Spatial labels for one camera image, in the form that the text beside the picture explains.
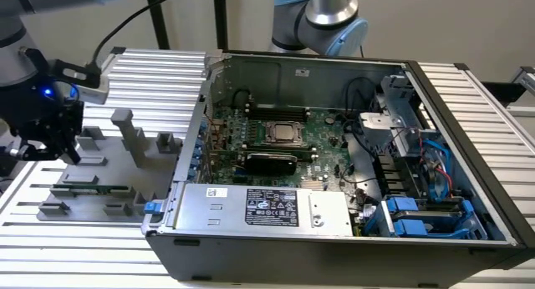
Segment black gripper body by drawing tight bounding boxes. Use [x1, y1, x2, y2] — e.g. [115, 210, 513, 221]
[0, 79, 85, 149]

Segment green RAM stick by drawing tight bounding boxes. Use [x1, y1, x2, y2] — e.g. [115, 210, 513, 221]
[51, 183, 130, 196]

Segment black RAM slots bank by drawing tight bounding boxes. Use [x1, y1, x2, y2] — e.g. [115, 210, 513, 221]
[249, 105, 309, 121]

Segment installed RAM stick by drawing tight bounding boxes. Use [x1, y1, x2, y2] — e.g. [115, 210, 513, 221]
[241, 145, 317, 161]

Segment grey parts rack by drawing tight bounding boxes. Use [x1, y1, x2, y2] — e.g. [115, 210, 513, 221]
[37, 108, 185, 223]

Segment black stand pole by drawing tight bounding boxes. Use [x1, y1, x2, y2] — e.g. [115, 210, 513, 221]
[143, 0, 171, 50]
[213, 0, 230, 50]

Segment black graphics card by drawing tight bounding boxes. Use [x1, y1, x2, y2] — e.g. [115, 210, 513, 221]
[243, 152, 301, 181]

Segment silver power supply unit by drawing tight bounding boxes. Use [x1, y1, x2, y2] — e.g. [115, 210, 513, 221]
[173, 183, 366, 238]

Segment CPU in socket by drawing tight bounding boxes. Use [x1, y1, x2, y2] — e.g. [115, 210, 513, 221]
[266, 120, 310, 145]

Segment green motherboard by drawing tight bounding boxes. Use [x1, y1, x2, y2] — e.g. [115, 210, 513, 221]
[205, 105, 379, 205]

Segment black open PC case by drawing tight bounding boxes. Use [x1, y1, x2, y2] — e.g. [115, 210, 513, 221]
[141, 50, 535, 275]

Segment silver disk bay cage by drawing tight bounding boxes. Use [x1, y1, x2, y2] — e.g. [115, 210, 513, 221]
[358, 74, 441, 158]

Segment blue disk carrier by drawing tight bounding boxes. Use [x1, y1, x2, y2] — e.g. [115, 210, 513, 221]
[393, 219, 429, 237]
[386, 196, 422, 219]

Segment blue case fan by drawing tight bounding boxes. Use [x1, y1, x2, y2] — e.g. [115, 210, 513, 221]
[418, 137, 457, 199]

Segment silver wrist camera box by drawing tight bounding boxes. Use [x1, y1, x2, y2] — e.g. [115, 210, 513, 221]
[47, 59, 111, 106]

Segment black camera cable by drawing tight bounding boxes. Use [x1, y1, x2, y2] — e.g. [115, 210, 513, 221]
[90, 0, 182, 71]

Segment black looped wire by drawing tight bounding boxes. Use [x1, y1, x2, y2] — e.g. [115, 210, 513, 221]
[343, 76, 379, 114]

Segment red wire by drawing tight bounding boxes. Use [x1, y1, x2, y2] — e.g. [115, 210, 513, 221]
[430, 163, 455, 197]

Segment aluminium profile rail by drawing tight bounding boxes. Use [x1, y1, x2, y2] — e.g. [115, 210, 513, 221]
[508, 66, 535, 98]

